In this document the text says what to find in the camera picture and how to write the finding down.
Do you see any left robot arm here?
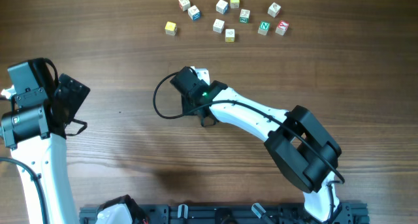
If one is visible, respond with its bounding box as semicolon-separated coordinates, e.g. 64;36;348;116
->
1;57;150;223

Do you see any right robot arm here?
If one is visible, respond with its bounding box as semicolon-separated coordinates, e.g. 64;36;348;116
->
170;67;344;223

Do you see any yellow-edged wooden block K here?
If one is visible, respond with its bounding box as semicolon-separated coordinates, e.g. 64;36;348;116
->
225;29;235;42

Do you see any plain wooden block centre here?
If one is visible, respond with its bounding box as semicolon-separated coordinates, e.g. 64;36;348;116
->
212;19;225;33

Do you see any yellow wooden block left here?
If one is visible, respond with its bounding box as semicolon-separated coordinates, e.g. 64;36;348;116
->
165;22;177;36

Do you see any yellow wooden block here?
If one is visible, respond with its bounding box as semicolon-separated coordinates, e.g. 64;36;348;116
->
230;0;240;8
165;22;177;36

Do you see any blue-edged wooden block A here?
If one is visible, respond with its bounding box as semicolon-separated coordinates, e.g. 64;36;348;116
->
187;5;201;21

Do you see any blue-edged wooden block P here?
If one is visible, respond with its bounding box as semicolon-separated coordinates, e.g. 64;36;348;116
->
216;0;229;14

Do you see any red-edged wooden block top left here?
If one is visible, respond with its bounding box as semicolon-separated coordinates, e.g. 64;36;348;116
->
178;0;191;12

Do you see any dark green block Z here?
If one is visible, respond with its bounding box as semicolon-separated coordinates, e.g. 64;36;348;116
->
239;9;250;24

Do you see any green wooden block N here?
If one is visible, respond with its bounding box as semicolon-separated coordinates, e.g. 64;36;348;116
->
258;21;270;35

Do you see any yellow wooden block top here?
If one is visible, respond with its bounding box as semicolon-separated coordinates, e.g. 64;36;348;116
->
230;0;240;8

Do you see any red wooden letter block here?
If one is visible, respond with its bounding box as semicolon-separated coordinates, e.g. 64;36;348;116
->
275;20;289;36

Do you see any plain wooden block bird picture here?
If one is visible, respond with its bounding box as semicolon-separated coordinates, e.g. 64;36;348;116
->
267;2;281;18

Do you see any left camera cable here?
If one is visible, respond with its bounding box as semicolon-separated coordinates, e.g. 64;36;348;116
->
0;157;50;224

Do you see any camera cable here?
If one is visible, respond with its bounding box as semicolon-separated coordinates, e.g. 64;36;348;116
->
0;157;50;224
152;72;346;218

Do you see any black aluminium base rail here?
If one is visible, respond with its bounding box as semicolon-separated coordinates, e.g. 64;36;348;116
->
78;202;370;224

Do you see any right camera cable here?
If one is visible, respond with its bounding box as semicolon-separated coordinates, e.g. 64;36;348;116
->
152;72;346;218

